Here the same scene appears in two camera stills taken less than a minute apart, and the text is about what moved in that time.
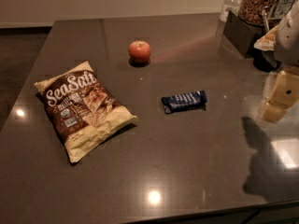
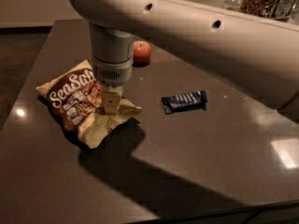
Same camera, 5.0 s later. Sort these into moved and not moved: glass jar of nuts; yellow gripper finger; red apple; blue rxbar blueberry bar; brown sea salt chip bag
Moved: yellow gripper finger; brown sea salt chip bag
Not moved: glass jar of nuts; red apple; blue rxbar blueberry bar
